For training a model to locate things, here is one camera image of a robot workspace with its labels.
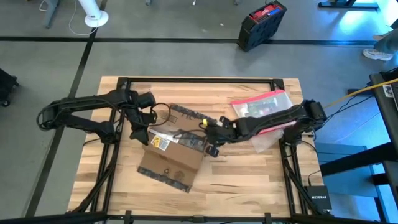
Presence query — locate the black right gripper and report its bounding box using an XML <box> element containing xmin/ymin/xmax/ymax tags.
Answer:
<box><xmin>203</xmin><ymin>116</ymin><xmax>241</xmax><ymax>158</ymax></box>

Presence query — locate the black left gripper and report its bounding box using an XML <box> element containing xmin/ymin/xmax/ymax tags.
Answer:
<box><xmin>125</xmin><ymin>105</ymin><xmax>158</xmax><ymax>147</ymax></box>

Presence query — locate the black printed packing tape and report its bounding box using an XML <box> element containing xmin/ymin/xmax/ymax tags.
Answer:
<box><xmin>137</xmin><ymin>103</ymin><xmax>219</xmax><ymax>194</ymax></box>

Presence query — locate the brown cardboard shipping box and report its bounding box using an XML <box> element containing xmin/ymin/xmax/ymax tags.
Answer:
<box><xmin>137</xmin><ymin>103</ymin><xmax>219</xmax><ymax>194</ymax></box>

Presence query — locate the white pouch with pink edges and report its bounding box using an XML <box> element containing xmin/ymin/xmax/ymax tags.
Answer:
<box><xmin>230</xmin><ymin>89</ymin><xmax>299</xmax><ymax>136</ymax></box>

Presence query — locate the white and yellow shipping label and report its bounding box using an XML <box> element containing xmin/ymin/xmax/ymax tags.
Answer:
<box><xmin>150</xmin><ymin>134</ymin><xmax>172</xmax><ymax>152</ymax></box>

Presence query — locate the black and red tool case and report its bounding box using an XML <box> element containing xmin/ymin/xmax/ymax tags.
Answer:
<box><xmin>237</xmin><ymin>0</ymin><xmax>288</xmax><ymax>53</ymax></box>

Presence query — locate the black rig beam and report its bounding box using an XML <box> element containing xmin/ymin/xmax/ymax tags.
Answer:
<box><xmin>0</xmin><ymin>212</ymin><xmax>398</xmax><ymax>224</ymax></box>

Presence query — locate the black wheeled cart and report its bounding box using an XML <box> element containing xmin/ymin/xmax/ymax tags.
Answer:
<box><xmin>0</xmin><ymin>68</ymin><xmax>20</xmax><ymax>108</ymax></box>

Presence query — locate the grey desk leg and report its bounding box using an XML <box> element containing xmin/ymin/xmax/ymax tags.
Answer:
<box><xmin>45</xmin><ymin>0</ymin><xmax>62</xmax><ymax>30</ymax></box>

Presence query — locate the black desk foot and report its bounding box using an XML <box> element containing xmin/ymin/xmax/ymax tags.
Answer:
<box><xmin>317</xmin><ymin>0</ymin><xmax>379</xmax><ymax>9</ymax></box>

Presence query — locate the person's leg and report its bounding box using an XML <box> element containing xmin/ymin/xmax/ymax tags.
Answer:
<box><xmin>374</xmin><ymin>27</ymin><xmax>398</xmax><ymax>55</ymax></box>

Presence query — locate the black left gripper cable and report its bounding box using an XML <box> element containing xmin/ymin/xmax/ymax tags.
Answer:
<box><xmin>149</xmin><ymin>102</ymin><xmax>172</xmax><ymax>128</ymax></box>

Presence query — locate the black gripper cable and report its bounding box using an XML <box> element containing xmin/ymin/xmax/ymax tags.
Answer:
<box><xmin>172</xmin><ymin>128</ymin><xmax>209</xmax><ymax>140</ymax></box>
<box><xmin>149</xmin><ymin>102</ymin><xmax>172</xmax><ymax>128</ymax></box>

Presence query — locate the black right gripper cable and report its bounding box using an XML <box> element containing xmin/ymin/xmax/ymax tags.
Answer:
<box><xmin>172</xmin><ymin>128</ymin><xmax>209</xmax><ymax>140</ymax></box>

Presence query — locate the black Netgear network switch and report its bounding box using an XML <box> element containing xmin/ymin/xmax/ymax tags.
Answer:
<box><xmin>303</xmin><ymin>185</ymin><xmax>333</xmax><ymax>211</ymax></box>

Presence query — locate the white pedestal stand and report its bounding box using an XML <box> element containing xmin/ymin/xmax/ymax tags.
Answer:
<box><xmin>77</xmin><ymin>0</ymin><xmax>109</xmax><ymax>29</ymax></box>

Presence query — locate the white floor cable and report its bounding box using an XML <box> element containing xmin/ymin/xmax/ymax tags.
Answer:
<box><xmin>39</xmin><ymin>0</ymin><xmax>98</xmax><ymax>36</ymax></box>

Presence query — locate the yellow cable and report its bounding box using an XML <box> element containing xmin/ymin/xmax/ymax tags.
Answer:
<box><xmin>323</xmin><ymin>77</ymin><xmax>398</xmax><ymax>110</ymax></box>

